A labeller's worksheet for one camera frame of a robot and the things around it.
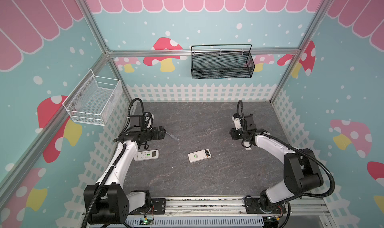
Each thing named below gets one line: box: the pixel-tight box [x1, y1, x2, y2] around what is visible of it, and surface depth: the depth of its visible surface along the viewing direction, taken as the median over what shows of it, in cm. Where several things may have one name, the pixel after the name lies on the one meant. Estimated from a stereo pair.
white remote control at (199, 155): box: [187, 148, 212, 163], surface depth 93 cm
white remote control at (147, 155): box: [134, 149, 160, 162], surface depth 92 cm
